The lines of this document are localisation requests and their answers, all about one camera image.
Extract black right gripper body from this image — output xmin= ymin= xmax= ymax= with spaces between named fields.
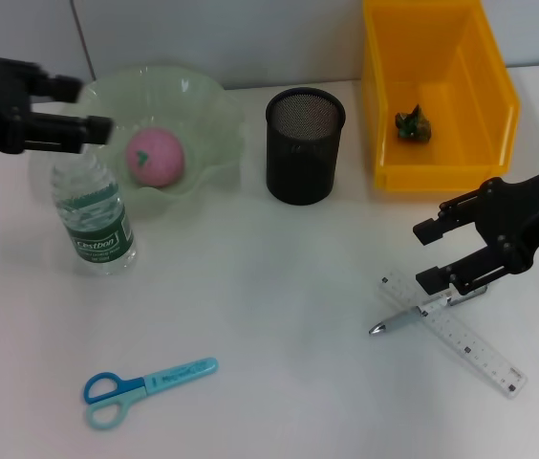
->
xmin=478 ymin=157 xmax=539 ymax=277

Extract pink peach toy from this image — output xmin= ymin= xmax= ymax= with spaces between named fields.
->
xmin=124 ymin=127 xmax=186 ymax=188

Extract clear water bottle green label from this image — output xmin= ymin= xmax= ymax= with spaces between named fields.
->
xmin=49 ymin=142 xmax=139 ymax=277

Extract blue child scissors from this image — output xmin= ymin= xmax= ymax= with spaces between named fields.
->
xmin=82 ymin=356 xmax=221 ymax=431

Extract clear plastic ruler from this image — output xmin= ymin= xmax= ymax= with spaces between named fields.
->
xmin=377 ymin=271 xmax=528 ymax=400

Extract silver ballpoint pen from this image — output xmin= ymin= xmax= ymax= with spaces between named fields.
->
xmin=368 ymin=285 xmax=491 ymax=338

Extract green glass fruit bowl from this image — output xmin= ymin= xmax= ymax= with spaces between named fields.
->
xmin=30 ymin=64 xmax=248 ymax=224

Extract black mesh pen holder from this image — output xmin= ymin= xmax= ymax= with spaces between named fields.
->
xmin=265 ymin=87 xmax=348 ymax=208

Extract yellow plastic bin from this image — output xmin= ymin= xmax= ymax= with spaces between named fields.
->
xmin=362 ymin=0 xmax=522 ymax=194

